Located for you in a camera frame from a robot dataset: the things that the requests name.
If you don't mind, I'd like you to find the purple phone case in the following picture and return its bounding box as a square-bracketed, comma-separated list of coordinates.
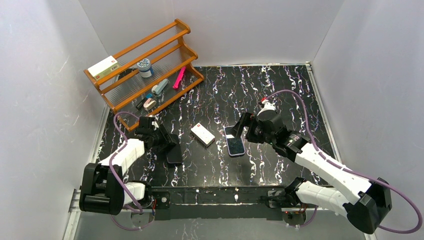
[223, 125, 247, 158]

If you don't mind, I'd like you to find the black smartphone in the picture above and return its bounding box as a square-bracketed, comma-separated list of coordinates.
[224, 126, 245, 156]

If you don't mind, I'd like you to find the black phone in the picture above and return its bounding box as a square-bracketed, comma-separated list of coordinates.
[165, 143, 184, 167]

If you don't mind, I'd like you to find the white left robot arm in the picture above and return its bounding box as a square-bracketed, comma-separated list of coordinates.
[78, 116, 183, 216]

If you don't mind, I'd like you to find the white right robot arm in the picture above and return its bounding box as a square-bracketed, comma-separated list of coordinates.
[229, 110, 392, 235]

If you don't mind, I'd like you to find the white red small box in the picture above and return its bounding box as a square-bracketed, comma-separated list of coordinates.
[190, 123, 215, 147]

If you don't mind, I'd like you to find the pink marker pen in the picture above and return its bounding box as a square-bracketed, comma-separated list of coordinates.
[172, 66, 186, 90]

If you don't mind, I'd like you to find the blue white round jar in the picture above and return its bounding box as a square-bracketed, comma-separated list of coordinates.
[136, 58, 154, 78]

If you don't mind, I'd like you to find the orange wooden shelf rack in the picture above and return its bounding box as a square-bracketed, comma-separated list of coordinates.
[84, 18, 205, 116]

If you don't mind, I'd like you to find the black front base bar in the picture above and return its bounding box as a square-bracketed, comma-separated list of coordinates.
[139, 186, 308, 225]

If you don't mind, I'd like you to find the white cardboard box on shelf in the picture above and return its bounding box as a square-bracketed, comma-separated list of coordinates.
[87, 55, 120, 81]

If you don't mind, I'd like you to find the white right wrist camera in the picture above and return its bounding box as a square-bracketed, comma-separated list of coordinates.
[259, 97, 276, 114]

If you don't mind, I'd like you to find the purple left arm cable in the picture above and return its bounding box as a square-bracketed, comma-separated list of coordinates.
[108, 111, 147, 231]

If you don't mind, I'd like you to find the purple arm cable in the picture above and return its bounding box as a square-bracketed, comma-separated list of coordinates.
[264, 89, 424, 234]
[108, 111, 147, 231]

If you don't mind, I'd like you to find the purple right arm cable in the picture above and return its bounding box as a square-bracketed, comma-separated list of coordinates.
[264, 89, 424, 234]

